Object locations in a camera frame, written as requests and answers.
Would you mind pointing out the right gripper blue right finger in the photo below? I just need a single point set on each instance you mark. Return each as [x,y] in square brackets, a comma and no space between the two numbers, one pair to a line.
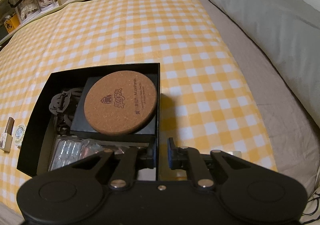
[190,160]

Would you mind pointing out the yellow box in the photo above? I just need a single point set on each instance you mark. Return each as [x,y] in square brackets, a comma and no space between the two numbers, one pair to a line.
[11,22]

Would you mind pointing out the large black box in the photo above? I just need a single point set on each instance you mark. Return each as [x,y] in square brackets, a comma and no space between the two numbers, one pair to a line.
[54,111]

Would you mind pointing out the grey pillow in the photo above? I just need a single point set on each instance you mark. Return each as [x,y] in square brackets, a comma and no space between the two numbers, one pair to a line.
[287,31]

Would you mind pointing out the round cork coaster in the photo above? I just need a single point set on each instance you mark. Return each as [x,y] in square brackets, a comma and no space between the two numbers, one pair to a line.
[120,103]

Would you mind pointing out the brown lipstick tube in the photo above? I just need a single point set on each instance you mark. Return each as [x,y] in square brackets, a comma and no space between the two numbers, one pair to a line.
[6,136]

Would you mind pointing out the small black box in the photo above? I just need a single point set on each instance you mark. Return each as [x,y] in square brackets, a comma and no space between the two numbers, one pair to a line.
[81,128]

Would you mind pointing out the beige bed sheet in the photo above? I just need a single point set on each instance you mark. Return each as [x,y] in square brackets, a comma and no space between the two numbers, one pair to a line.
[293,134]

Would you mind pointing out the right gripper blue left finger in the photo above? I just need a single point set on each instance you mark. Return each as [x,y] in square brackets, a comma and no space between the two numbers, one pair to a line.
[132,161]

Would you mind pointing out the white round tape measure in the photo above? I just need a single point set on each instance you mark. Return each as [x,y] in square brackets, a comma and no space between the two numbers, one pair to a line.
[19,134]

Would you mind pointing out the clear plastic pill pack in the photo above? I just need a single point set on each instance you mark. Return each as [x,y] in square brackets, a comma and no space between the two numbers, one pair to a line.
[70,149]

